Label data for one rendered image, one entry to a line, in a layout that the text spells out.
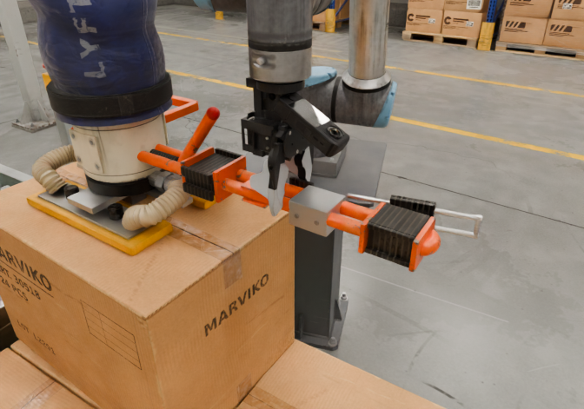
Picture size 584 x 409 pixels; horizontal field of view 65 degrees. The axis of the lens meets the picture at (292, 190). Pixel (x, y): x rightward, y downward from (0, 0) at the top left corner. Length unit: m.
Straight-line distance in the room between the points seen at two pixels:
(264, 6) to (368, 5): 0.72
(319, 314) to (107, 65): 1.33
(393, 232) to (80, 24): 0.59
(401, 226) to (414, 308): 1.55
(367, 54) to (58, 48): 0.83
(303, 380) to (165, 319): 0.47
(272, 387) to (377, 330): 0.98
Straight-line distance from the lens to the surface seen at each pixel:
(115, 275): 0.85
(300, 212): 0.71
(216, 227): 0.93
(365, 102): 1.44
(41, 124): 4.60
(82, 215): 0.99
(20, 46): 4.55
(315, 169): 1.54
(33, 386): 1.29
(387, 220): 0.66
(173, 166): 0.87
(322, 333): 1.96
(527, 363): 2.12
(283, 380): 1.16
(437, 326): 2.13
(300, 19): 0.64
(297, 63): 0.64
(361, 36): 1.36
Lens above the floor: 1.44
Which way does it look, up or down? 29 degrees down
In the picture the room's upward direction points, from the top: straight up
